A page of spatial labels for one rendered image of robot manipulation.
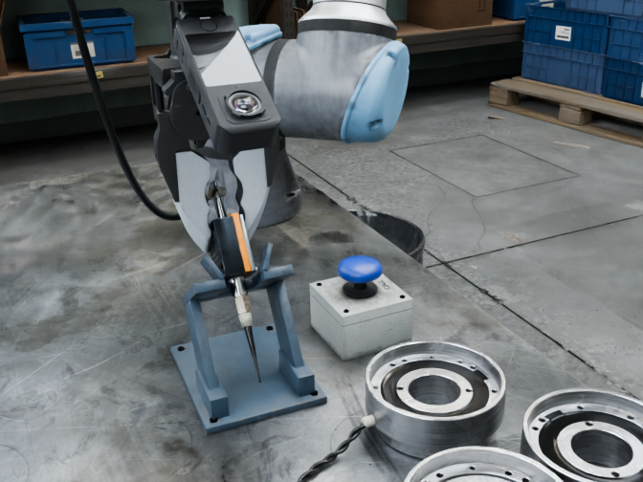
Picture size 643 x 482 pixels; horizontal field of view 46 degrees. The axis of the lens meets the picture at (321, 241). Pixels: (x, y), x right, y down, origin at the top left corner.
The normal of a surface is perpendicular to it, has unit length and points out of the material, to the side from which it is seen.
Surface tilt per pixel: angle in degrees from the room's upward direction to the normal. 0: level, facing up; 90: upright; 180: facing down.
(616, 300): 0
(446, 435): 90
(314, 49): 72
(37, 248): 0
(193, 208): 90
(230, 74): 32
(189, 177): 90
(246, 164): 90
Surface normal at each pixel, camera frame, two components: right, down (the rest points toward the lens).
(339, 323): -0.91, 0.19
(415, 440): -0.38, 0.39
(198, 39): 0.22, -0.59
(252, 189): 0.38, 0.37
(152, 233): -0.03, -0.91
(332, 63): -0.24, 0.09
